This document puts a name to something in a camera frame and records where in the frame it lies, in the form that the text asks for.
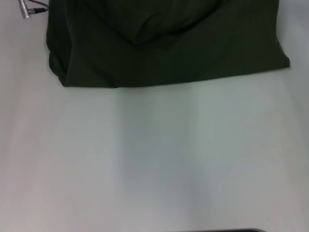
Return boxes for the dark green printed t-shirt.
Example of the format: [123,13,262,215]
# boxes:
[45,0,291,88]

